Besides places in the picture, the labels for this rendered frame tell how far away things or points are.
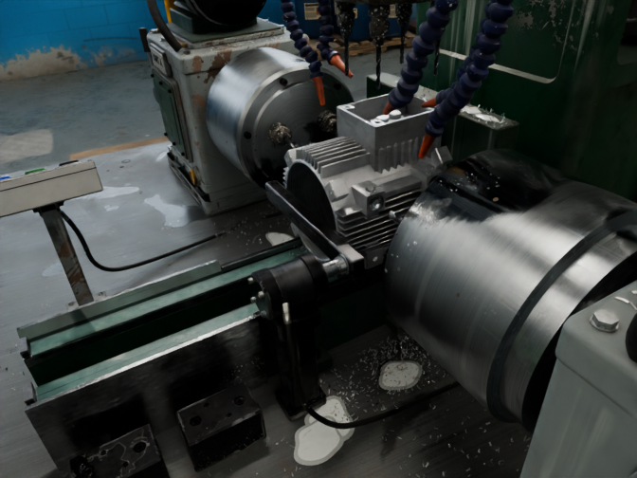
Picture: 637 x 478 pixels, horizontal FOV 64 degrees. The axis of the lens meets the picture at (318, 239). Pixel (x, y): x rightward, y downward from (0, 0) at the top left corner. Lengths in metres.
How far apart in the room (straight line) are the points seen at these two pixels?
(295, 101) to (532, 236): 0.56
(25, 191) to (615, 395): 0.78
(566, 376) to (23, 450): 0.69
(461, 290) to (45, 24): 5.91
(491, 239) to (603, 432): 0.18
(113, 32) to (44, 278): 5.22
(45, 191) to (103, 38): 5.40
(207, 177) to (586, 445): 0.92
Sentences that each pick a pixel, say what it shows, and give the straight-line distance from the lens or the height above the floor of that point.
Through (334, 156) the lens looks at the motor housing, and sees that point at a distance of 0.71.
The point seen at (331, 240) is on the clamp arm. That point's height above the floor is 1.03.
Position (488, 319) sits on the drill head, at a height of 1.09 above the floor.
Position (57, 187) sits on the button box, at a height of 1.05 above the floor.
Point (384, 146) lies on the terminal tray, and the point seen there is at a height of 1.11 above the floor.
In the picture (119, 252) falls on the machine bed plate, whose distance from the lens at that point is 1.15.
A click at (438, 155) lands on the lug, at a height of 1.08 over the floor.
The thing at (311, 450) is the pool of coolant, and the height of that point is 0.80.
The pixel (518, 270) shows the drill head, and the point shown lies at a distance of 0.46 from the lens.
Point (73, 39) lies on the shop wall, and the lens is 6.23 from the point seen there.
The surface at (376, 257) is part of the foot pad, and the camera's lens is 0.73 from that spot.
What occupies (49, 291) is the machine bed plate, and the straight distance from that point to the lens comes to 1.10.
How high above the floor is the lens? 1.40
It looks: 34 degrees down
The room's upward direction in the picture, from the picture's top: 3 degrees counter-clockwise
